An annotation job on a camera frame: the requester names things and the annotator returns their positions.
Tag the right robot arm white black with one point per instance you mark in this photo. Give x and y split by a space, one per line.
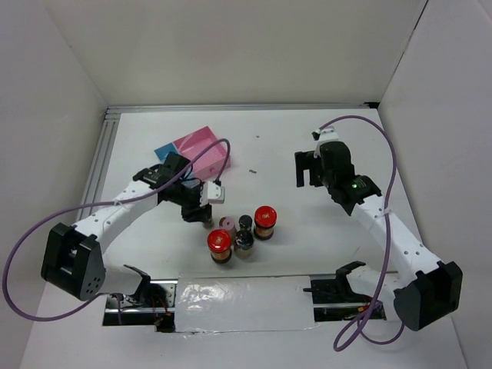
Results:
431 288

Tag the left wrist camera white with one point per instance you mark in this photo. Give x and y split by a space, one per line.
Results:
212 193

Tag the black-cap spice bottle front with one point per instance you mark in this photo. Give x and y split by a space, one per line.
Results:
243 244

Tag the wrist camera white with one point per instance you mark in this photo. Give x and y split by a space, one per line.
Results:
212 193
322 136

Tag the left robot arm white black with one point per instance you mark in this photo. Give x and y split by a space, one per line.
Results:
73 259

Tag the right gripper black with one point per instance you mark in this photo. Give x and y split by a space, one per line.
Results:
305 161

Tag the pink-cap spice bottle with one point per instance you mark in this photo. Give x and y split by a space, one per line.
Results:
228 224

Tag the aluminium rail back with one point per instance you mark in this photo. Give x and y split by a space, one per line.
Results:
244 107

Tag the red-cap jar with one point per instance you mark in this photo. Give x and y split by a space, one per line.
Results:
265 218
219 245

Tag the white taped front cover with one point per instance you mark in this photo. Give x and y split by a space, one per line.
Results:
222 305

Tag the blue drawer box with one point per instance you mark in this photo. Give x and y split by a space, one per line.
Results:
163 151

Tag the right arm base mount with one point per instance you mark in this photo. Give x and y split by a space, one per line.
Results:
342 296

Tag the small black-cap spice bottle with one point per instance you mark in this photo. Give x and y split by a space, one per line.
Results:
209 224

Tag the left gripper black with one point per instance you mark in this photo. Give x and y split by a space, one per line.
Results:
191 214

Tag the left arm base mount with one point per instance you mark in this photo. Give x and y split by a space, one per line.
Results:
153 304

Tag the black-cap spice bottle rear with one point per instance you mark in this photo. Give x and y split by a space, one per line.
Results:
245 222

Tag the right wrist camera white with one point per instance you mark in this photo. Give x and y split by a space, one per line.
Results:
322 136

